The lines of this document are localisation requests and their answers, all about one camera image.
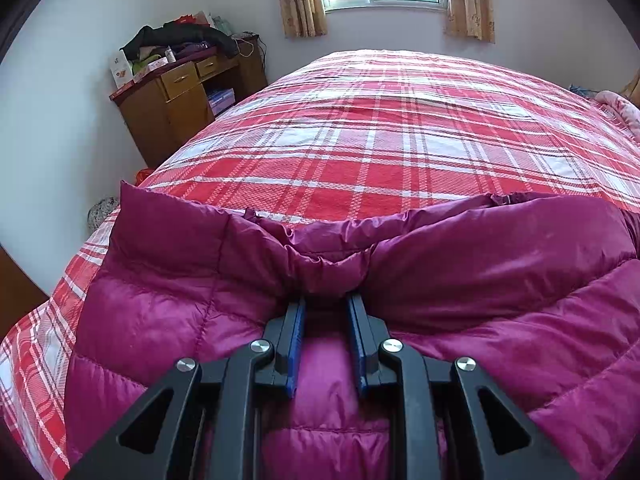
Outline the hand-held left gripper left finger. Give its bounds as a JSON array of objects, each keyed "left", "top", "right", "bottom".
[{"left": 65, "top": 295, "right": 307, "bottom": 480}]

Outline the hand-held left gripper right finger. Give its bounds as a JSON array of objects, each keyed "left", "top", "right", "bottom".
[{"left": 347, "top": 294, "right": 578, "bottom": 480}]

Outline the magenta quilted down jacket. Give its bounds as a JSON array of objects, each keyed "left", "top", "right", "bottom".
[{"left": 65, "top": 180, "right": 640, "bottom": 480}]

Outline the pile of dark clothes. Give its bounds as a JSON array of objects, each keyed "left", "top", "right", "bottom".
[{"left": 121, "top": 15, "right": 241, "bottom": 61}]

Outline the grey patterned bag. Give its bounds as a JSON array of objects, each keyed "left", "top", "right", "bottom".
[{"left": 87, "top": 197, "right": 121, "bottom": 231}]

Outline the stack of shoe boxes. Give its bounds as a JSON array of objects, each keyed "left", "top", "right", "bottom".
[{"left": 206, "top": 87, "right": 236, "bottom": 113}]

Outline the brown wooden desk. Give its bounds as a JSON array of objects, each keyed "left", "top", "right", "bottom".
[{"left": 109, "top": 35, "right": 268, "bottom": 168}]

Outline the brown wooden door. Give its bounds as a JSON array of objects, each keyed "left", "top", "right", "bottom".
[{"left": 0, "top": 247, "right": 51, "bottom": 343}]

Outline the white printed box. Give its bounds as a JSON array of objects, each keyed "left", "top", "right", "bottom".
[{"left": 109, "top": 50, "right": 135, "bottom": 88}]

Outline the pink folded blanket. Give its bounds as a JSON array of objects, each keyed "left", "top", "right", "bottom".
[{"left": 595, "top": 90, "right": 640, "bottom": 138}]

